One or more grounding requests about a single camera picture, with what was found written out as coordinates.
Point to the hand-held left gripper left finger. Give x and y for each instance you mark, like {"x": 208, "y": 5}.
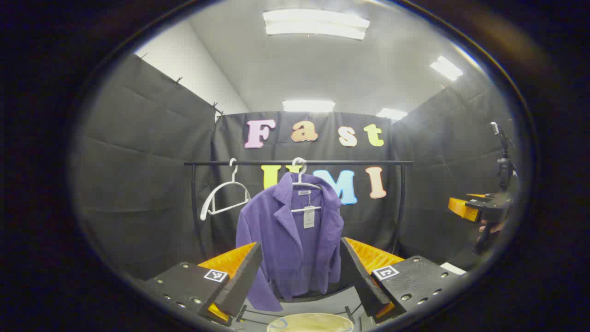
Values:
{"x": 242, "y": 279}

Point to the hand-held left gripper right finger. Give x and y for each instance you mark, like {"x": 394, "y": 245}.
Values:
{"x": 362, "y": 281}

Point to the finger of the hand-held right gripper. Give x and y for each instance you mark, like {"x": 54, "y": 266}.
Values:
{"x": 463, "y": 210}
{"x": 479, "y": 197}

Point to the purple knit jacket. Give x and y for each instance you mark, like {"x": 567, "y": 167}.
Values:
{"x": 286, "y": 240}

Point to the beige laundry hamper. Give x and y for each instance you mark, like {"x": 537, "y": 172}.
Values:
{"x": 309, "y": 322}

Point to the white clothes hanger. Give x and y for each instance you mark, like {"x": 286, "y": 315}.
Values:
{"x": 297, "y": 210}
{"x": 203, "y": 212}

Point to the black clothes rack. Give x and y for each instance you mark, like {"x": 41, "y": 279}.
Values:
{"x": 258, "y": 163}

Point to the black backdrop cloth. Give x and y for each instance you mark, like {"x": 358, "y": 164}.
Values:
{"x": 138, "y": 184}

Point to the large ceiling light panel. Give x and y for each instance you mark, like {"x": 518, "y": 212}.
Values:
{"x": 315, "y": 23}

